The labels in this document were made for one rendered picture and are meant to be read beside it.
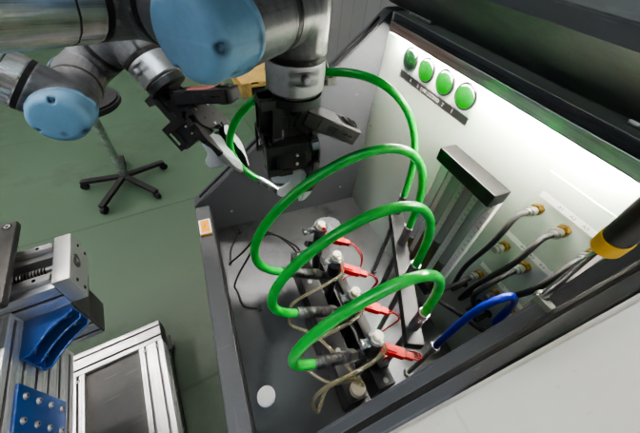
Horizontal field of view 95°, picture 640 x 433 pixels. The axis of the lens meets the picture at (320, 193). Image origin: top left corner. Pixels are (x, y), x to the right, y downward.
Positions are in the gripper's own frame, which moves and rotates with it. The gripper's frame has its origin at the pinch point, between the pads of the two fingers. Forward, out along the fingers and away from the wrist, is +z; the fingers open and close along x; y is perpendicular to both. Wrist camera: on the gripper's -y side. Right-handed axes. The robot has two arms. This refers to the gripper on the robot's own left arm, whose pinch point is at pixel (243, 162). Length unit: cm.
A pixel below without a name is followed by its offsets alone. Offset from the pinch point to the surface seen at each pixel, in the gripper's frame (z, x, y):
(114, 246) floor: 3, -61, 159
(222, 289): 20.7, 7.8, 22.5
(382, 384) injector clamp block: 47, 19, -5
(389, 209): 13.1, 18.8, -25.7
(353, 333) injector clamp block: 40.8, 11.3, -1.8
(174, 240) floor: 23, -75, 134
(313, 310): 25.3, 18.2, -4.5
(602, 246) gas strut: 16, 31, -41
